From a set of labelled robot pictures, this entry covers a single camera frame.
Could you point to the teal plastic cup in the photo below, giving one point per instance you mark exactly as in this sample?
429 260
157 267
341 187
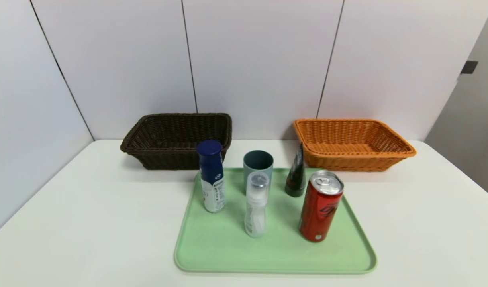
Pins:
258 159

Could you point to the white bottle with blue cap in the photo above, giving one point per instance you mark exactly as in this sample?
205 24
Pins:
212 175

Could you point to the clear white plastic bottle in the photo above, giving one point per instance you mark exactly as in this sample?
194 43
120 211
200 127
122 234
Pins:
255 207

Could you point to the red soda can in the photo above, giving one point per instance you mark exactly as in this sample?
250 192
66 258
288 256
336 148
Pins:
319 211

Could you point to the dark brown wicker basket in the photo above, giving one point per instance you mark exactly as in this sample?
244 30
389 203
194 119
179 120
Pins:
168 159

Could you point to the orange wicker basket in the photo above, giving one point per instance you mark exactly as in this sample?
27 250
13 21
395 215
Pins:
347 161

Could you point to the black squeeze tube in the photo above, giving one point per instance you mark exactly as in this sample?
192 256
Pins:
296 179

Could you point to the light green plastic tray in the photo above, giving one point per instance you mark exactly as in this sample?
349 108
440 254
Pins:
275 251

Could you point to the dark wall fixture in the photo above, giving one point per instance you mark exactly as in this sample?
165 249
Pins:
469 67

